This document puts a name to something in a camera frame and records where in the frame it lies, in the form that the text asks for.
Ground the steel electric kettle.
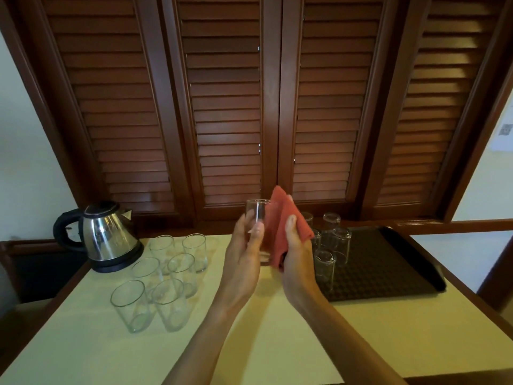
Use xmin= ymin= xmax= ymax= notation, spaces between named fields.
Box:
xmin=52 ymin=201 xmax=144 ymax=274
xmin=91 ymin=243 xmax=144 ymax=274

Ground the person's left forearm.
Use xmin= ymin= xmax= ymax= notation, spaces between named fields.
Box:
xmin=162 ymin=295 xmax=239 ymax=385

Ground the group of clear glasses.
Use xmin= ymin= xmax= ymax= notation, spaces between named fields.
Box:
xmin=110 ymin=233 xmax=209 ymax=334

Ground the brown louvered wooden shutter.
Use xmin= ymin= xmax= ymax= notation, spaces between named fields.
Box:
xmin=276 ymin=0 xmax=417 ymax=216
xmin=12 ymin=0 xmax=196 ymax=221
xmin=360 ymin=0 xmax=513 ymax=220
xmin=158 ymin=0 xmax=284 ymax=219

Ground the person's left hand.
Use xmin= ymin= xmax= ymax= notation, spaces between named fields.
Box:
xmin=216 ymin=210 xmax=265 ymax=313

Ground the brown wooden wall rail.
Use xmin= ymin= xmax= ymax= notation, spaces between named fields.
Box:
xmin=394 ymin=218 xmax=513 ymax=236

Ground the person's right hand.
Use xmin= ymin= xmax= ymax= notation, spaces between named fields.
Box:
xmin=278 ymin=214 xmax=328 ymax=315

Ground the dark brown textured tray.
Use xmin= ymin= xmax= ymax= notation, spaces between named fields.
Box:
xmin=312 ymin=225 xmax=448 ymax=303

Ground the person's right forearm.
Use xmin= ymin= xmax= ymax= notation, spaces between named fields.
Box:
xmin=306 ymin=295 xmax=398 ymax=385

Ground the brown wooden door frame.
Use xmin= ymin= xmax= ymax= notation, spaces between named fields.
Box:
xmin=476 ymin=236 xmax=513 ymax=312

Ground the red cloth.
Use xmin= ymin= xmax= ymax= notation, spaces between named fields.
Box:
xmin=262 ymin=184 xmax=316 ymax=272

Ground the white paper notice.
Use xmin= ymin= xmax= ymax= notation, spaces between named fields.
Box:
xmin=489 ymin=91 xmax=513 ymax=153

